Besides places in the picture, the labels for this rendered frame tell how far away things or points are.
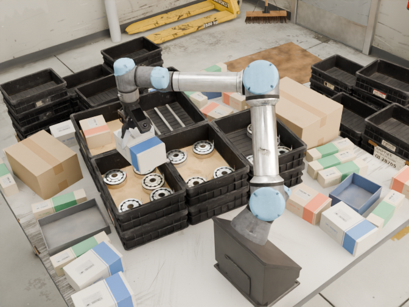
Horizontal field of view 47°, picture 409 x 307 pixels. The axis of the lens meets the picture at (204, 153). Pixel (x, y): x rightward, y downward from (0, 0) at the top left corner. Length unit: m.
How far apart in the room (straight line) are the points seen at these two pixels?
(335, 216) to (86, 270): 1.03
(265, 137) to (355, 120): 1.82
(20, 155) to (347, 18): 3.63
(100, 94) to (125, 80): 1.77
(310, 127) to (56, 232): 1.28
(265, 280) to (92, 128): 1.19
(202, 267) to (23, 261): 1.46
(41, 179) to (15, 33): 3.00
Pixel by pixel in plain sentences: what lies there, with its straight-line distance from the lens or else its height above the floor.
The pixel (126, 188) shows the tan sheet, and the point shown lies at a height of 0.83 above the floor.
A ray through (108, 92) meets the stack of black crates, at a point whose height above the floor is 0.49.
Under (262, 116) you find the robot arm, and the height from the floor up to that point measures 1.35.
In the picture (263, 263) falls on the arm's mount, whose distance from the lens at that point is 1.62.
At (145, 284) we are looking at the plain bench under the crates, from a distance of 1.95.
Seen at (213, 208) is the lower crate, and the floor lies 0.76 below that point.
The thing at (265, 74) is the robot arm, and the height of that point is 1.48.
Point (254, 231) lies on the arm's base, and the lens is 1.75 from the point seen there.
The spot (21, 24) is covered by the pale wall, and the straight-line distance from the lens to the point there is 5.13.
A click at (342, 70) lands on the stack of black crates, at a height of 0.38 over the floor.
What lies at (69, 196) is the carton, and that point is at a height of 0.76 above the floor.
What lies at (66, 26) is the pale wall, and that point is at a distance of 5.30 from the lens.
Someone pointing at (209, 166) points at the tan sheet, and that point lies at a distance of 2.20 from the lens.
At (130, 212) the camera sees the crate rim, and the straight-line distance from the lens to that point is 1.90.
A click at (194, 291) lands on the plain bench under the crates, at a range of 1.90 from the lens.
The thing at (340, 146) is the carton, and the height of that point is 0.76.
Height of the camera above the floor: 2.26
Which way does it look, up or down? 39 degrees down
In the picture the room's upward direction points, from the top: 3 degrees counter-clockwise
